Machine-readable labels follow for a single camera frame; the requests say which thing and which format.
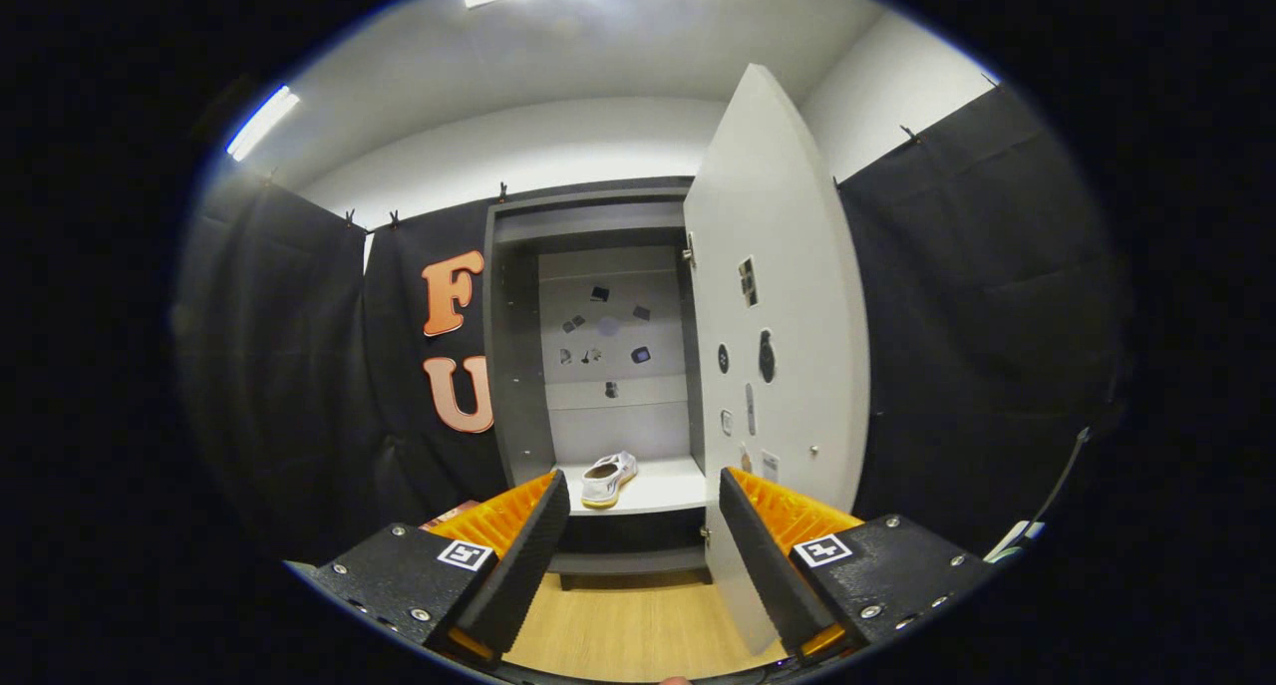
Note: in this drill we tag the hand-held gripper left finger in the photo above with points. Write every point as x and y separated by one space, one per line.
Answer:
528 555

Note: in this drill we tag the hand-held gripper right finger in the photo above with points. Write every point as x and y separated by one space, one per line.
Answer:
763 555

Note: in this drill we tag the white shoe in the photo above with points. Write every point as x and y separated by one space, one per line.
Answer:
608 481

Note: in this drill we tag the grey shoe cabinet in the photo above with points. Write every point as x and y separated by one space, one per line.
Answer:
513 366

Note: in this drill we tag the beige shoe cabinet door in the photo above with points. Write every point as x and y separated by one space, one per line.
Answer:
797 266

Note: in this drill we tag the brown book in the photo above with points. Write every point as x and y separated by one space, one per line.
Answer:
449 515

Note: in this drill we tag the black backdrop cloth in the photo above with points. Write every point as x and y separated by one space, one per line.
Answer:
997 316

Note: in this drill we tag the row of black cloth clips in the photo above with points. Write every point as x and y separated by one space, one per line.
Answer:
503 191

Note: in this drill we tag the narrow ceiling light strip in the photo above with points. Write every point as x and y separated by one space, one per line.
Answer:
261 124

